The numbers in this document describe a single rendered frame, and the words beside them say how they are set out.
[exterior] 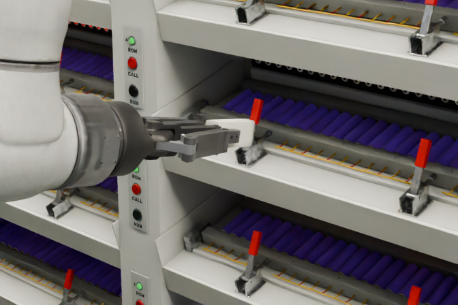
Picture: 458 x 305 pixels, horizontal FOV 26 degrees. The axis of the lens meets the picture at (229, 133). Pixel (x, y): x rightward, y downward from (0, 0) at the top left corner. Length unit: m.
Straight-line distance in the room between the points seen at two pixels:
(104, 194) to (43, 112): 0.88
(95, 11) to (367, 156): 0.49
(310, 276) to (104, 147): 0.59
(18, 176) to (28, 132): 0.04
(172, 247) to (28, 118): 0.74
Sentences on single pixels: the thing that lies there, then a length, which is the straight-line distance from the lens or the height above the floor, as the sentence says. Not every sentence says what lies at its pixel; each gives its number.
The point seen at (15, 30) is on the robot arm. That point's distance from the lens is 0.83.
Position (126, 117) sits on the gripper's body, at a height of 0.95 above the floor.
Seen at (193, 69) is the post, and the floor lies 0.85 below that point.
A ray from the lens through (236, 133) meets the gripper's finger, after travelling 1.10.
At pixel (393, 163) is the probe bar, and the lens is 1.30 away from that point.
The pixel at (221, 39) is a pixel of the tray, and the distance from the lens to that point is 1.36.
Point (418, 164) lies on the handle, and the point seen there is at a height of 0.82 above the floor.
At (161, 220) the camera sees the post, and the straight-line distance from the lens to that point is 1.53.
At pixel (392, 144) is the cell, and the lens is 1.35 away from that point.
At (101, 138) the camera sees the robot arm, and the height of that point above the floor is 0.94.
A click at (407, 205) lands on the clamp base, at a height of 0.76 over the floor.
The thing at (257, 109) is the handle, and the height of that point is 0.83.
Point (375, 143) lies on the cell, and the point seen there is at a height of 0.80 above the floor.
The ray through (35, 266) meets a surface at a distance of 1.95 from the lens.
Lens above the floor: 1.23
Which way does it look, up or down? 18 degrees down
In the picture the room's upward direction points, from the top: straight up
